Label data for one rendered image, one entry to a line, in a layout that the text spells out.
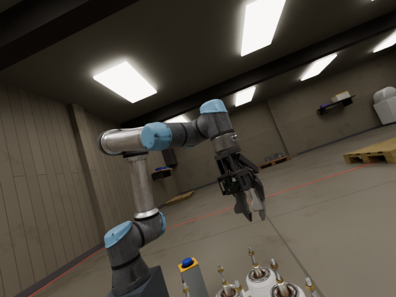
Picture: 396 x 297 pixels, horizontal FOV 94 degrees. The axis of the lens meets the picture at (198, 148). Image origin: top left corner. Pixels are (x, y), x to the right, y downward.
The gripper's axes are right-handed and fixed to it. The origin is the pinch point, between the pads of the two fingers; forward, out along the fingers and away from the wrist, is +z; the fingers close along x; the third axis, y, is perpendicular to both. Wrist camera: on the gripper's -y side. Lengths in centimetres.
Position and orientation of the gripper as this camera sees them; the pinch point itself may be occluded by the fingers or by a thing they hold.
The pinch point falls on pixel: (256, 215)
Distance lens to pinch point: 58.7
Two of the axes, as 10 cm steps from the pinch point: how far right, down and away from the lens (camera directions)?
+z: 3.3, 9.4, -1.3
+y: -6.5, 1.2, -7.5
